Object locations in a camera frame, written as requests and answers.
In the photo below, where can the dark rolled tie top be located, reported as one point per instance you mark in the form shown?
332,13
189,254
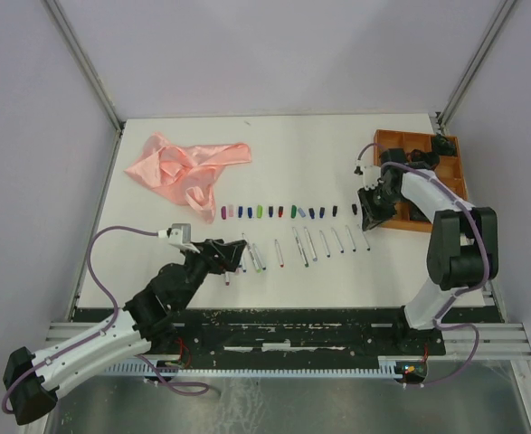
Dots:
443,146

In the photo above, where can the black capped marker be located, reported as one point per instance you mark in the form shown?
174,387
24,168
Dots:
367,244
351,238

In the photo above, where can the pink satin cloth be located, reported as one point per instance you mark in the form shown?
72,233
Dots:
186,175

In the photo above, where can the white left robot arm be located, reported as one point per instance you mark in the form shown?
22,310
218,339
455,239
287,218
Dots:
35,381

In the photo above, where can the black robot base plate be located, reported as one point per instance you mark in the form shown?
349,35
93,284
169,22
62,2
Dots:
372,331

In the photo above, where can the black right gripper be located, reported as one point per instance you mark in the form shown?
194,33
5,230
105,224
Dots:
370,216

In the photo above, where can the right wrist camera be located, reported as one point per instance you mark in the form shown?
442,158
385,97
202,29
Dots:
370,176

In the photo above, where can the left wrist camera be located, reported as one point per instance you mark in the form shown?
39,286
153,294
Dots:
179,236

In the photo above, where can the dark rolled tie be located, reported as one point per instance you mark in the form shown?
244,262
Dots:
419,160
443,146

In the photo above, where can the light blue cable duct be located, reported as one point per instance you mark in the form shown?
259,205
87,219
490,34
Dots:
274,364

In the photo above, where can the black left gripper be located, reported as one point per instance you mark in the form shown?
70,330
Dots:
229,254

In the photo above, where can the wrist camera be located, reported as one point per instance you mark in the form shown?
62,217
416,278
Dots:
370,176
179,236

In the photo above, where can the aluminium frame post right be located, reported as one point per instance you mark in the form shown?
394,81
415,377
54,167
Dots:
496,25

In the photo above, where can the lavender capped marker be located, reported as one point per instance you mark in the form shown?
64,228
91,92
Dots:
311,244

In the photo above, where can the orange wooden divider tray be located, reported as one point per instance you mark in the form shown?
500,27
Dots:
448,170

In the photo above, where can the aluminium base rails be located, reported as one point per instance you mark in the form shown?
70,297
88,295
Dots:
497,342

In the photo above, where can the lime green capped marker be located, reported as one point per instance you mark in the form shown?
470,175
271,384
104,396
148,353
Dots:
251,252

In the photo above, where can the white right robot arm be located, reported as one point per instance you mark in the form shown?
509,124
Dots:
462,254

